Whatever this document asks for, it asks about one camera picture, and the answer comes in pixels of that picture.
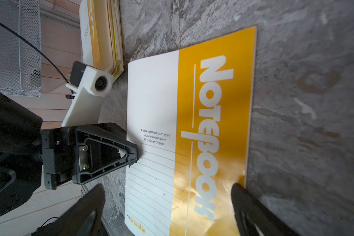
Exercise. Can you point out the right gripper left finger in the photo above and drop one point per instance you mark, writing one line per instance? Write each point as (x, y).
(82, 219)

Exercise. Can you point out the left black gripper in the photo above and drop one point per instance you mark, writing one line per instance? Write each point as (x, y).
(84, 153)

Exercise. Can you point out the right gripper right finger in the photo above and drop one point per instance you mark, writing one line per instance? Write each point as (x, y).
(255, 219)

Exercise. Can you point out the cream notebook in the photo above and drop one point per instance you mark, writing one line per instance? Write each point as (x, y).
(189, 113)

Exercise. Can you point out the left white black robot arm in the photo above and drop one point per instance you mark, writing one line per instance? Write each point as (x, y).
(31, 156)

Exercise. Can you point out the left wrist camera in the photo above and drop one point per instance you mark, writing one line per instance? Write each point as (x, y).
(91, 86)

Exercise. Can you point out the white wire shelf rack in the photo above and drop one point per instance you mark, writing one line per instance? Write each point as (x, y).
(20, 43)

